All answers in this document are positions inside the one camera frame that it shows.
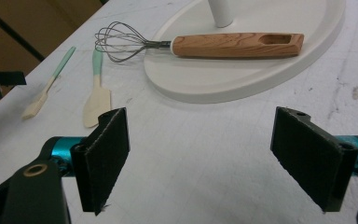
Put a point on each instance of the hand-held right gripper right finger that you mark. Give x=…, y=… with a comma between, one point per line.
x=310, y=161

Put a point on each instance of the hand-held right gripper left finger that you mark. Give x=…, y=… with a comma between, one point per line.
x=101, y=161

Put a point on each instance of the white utensil stand with hooks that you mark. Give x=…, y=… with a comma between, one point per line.
x=217, y=77

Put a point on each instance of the white foam mat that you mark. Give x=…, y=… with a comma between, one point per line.
x=199, y=155

